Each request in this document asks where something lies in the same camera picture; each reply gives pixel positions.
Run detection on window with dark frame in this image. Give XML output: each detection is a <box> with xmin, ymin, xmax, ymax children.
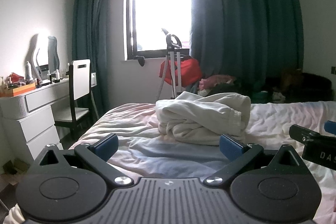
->
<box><xmin>125</xmin><ymin>0</ymin><xmax>191</xmax><ymax>60</ymax></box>

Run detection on orange box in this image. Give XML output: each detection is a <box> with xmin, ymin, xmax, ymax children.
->
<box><xmin>0</xmin><ymin>83</ymin><xmax>36</xmax><ymax>97</ymax></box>

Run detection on white sweatpants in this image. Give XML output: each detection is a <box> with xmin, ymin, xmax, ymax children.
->
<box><xmin>155</xmin><ymin>92</ymin><xmax>251</xmax><ymax>145</ymax></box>

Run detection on black armchair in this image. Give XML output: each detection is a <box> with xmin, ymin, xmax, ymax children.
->
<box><xmin>252</xmin><ymin>70</ymin><xmax>334</xmax><ymax>104</ymax></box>

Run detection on cardboard box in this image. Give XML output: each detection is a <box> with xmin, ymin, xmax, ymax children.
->
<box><xmin>1</xmin><ymin>158</ymin><xmax>30</xmax><ymax>186</ymax></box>

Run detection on teal curtain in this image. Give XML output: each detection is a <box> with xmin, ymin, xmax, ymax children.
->
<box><xmin>190</xmin><ymin>0</ymin><xmax>304</xmax><ymax>96</ymax></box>
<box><xmin>72</xmin><ymin>0</ymin><xmax>108</xmax><ymax>117</ymax></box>

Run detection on pile of clothes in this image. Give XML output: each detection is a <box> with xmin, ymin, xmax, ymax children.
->
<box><xmin>197</xmin><ymin>75</ymin><xmax>236</xmax><ymax>97</ymax></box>

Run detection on wavy vanity mirror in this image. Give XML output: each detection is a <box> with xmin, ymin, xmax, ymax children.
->
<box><xmin>30</xmin><ymin>34</ymin><xmax>60</xmax><ymax>81</ymax></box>

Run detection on white dresser desk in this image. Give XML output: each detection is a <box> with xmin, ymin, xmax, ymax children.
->
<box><xmin>1</xmin><ymin>79</ymin><xmax>69</xmax><ymax>164</ymax></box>

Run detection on pastel bed sheet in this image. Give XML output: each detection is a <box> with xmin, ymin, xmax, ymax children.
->
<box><xmin>68</xmin><ymin>101</ymin><xmax>336</xmax><ymax>224</ymax></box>

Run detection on teal curtain left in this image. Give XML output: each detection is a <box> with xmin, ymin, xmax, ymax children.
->
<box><xmin>72</xmin><ymin>0</ymin><xmax>108</xmax><ymax>117</ymax></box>

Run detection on black white chair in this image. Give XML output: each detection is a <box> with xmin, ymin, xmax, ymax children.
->
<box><xmin>54</xmin><ymin>59</ymin><xmax>93</xmax><ymax>135</ymax></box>

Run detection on garment steamer stand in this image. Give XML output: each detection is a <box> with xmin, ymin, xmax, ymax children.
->
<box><xmin>155</xmin><ymin>28</ymin><xmax>182</xmax><ymax>101</ymax></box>

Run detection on red bag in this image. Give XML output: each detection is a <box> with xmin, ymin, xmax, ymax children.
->
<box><xmin>159</xmin><ymin>56</ymin><xmax>203</xmax><ymax>88</ymax></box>

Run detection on teal curtain right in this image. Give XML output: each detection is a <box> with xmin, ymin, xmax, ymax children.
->
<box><xmin>190</xmin><ymin>0</ymin><xmax>304</xmax><ymax>96</ymax></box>

